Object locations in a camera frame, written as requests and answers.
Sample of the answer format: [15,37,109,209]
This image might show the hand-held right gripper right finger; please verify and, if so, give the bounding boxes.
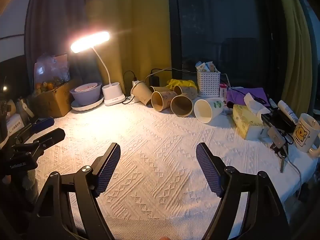
[196,142,292,240]

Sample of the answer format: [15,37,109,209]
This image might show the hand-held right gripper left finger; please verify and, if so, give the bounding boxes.
[26,142,122,240]

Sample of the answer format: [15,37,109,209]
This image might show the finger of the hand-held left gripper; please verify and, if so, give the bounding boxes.
[11,127,66,161]
[15,117,55,143]

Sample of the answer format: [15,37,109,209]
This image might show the white paper cup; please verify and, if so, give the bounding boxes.
[194,97,224,124]

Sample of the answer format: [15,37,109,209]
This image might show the brown paper cup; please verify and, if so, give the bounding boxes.
[149,85,171,93]
[170,93,194,118]
[130,81,153,105]
[173,85,198,100]
[151,91,178,112]

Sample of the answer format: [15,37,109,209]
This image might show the cardboard box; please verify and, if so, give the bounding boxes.
[27,79,80,118]

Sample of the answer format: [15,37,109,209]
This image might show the white plate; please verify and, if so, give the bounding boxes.
[71,95,104,112]

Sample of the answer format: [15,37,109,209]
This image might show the clear plastic bag of fruit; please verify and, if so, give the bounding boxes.
[34,53,71,92]

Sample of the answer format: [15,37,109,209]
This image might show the purple bowl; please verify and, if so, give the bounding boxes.
[70,81,103,107]

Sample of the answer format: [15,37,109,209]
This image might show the white textured tablecloth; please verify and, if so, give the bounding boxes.
[30,97,318,240]

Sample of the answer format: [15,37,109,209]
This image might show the yellow tissue box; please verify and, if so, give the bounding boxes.
[232,92,271,141]

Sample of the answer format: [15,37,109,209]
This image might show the white desk lamp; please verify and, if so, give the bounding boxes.
[70,31,125,106]

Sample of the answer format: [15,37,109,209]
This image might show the key bunch with fob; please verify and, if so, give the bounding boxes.
[267,125,290,173]

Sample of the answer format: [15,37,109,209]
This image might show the white plastic basket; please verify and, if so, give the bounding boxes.
[197,69,221,98]

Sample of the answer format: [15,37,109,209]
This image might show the purple cloth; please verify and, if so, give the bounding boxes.
[226,87,272,108]

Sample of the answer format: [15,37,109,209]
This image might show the black device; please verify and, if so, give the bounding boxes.
[261,109,296,135]

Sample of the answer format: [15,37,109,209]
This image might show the yellow cloth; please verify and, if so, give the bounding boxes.
[167,79,198,91]

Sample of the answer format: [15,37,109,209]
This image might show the white tube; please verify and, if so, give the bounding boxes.
[277,100,299,123]

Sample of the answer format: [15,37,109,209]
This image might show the packets in basket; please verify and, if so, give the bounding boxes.
[195,61,217,73]

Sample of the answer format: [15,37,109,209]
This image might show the white bear print mug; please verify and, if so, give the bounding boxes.
[292,113,320,158]

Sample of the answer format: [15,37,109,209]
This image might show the dark grey curtain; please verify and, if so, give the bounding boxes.
[24,0,87,85]

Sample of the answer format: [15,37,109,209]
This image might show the yellow curtain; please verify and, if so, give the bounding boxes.
[273,0,314,112]
[84,0,173,87]

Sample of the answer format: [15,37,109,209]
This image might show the grey cable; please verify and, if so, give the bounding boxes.
[285,152,303,188]

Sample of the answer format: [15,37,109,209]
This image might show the black cable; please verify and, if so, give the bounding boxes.
[146,67,198,80]

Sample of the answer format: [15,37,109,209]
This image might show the black window frame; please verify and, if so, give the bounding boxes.
[166,0,184,82]

